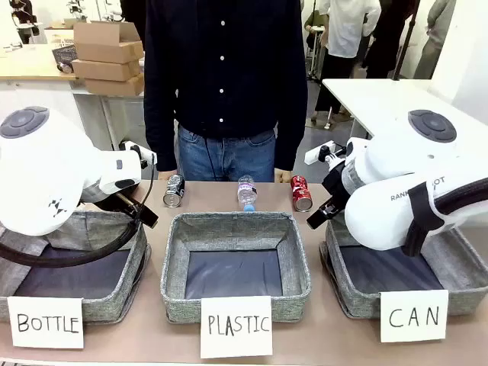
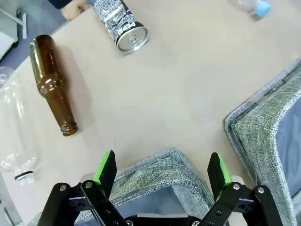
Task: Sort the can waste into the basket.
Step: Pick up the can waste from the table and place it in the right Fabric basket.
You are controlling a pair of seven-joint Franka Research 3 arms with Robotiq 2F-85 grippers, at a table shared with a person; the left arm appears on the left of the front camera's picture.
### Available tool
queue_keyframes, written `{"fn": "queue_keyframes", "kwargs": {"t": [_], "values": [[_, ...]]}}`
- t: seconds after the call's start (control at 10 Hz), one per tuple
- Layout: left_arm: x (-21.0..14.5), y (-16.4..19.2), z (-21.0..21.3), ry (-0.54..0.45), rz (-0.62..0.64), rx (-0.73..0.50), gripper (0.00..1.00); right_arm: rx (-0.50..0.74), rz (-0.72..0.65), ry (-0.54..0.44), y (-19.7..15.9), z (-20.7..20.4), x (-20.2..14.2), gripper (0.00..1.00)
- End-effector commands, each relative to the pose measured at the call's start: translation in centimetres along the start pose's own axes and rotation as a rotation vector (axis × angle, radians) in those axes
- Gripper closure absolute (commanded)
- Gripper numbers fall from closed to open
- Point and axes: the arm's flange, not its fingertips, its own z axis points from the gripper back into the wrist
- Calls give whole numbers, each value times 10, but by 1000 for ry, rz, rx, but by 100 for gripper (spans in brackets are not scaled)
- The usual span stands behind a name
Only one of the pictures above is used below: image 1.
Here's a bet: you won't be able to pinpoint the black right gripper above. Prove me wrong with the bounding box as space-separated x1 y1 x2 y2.
306 166 346 230

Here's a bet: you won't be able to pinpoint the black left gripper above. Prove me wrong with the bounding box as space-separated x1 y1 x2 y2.
93 191 159 230

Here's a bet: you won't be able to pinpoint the crushed red can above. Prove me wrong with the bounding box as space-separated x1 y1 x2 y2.
290 175 314 213

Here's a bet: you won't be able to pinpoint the crushed black silver can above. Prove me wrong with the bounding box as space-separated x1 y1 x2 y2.
162 174 187 209

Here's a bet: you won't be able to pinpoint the clear plastic water bottle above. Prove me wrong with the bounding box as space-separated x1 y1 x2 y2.
236 174 259 213

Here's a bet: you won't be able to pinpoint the person's left forearm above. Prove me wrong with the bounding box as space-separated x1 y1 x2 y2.
274 95 309 172

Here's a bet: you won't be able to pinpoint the person's right forearm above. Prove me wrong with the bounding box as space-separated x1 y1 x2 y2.
143 95 179 173

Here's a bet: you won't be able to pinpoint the grey fabric basket labelled plastic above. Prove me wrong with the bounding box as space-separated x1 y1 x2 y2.
159 211 312 324

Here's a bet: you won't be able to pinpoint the grey fabric basket labelled bottle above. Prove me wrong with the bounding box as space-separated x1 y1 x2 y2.
0 208 153 325

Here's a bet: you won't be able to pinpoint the white paper label can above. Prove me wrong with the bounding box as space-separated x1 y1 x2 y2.
379 289 450 344

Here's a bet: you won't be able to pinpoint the grey fabric basket labelled can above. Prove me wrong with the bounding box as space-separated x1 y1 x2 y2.
319 217 488 319

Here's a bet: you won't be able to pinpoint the person's blue jeans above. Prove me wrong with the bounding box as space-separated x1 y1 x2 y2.
177 124 277 183

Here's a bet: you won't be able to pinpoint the flat closed cardboard box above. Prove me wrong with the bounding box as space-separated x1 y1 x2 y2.
83 74 146 97
71 58 143 82

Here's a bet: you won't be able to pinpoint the white paper label bottle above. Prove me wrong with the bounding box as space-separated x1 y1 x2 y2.
6 296 85 350

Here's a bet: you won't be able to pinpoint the white paper label plastic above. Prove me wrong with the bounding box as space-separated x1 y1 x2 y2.
199 295 274 360

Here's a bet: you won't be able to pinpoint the bystander in dark clothes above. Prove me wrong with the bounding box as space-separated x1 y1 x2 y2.
361 0 420 80

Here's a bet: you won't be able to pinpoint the bystander in white shirt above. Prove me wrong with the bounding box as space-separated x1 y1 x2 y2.
312 0 383 124

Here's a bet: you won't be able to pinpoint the black tripod pole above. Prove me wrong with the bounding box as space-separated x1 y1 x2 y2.
393 0 421 80

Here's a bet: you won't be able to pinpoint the person's dark navy shirt torso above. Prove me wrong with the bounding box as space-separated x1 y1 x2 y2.
143 0 309 173

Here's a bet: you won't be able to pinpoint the open cardboard box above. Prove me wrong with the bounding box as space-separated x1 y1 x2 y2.
72 20 145 65

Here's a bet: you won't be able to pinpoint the black plastic crate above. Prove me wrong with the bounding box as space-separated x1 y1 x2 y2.
50 44 78 66

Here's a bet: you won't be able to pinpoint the bystander in grey clothes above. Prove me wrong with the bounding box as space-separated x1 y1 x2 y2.
413 0 458 81

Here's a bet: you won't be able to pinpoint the wooden top desk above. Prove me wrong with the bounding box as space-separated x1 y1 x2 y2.
0 43 85 82

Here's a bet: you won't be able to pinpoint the right wrist camera unit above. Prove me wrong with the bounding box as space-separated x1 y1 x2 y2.
303 140 347 166

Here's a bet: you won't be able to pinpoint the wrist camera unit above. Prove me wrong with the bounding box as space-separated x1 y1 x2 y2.
118 140 158 169
303 140 347 166

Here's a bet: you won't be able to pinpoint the left wrist camera unit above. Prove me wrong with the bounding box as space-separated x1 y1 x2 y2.
118 140 158 169

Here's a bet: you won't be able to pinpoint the black velcro strap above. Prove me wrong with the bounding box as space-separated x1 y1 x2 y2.
403 181 440 258

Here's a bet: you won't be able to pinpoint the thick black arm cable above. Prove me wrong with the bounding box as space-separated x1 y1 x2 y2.
433 178 488 215

